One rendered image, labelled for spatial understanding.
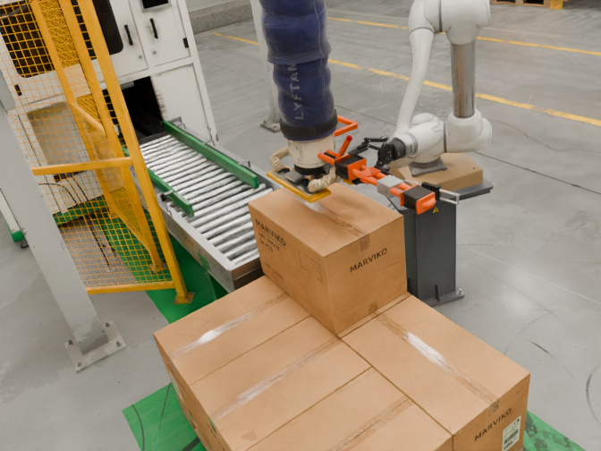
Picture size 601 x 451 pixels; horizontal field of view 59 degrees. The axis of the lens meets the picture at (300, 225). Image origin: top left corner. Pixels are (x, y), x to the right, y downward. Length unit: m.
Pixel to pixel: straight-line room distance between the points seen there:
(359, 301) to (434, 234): 0.84
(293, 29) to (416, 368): 1.29
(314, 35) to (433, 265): 1.58
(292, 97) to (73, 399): 2.04
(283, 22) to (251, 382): 1.31
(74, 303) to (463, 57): 2.36
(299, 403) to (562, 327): 1.61
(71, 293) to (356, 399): 1.79
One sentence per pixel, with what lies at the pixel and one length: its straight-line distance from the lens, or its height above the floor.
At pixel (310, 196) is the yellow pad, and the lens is 2.04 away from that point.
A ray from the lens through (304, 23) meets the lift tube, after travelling 1.92.
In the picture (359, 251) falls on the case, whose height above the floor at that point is 0.88.
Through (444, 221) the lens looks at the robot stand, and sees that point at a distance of 2.92.
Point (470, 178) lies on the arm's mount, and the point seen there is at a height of 0.79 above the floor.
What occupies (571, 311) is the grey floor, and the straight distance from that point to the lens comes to 3.24.
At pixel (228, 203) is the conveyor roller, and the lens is 3.37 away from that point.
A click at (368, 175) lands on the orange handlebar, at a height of 1.24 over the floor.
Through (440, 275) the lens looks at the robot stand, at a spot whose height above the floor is 0.18.
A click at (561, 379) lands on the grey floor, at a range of 2.88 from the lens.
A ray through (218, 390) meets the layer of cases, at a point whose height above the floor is 0.54.
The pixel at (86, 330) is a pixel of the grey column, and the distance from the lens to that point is 3.35.
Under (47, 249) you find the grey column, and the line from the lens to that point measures 3.06.
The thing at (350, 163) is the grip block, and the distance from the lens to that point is 1.96.
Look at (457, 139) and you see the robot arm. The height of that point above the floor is 1.00.
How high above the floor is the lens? 2.09
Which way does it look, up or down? 31 degrees down
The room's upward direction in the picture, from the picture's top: 10 degrees counter-clockwise
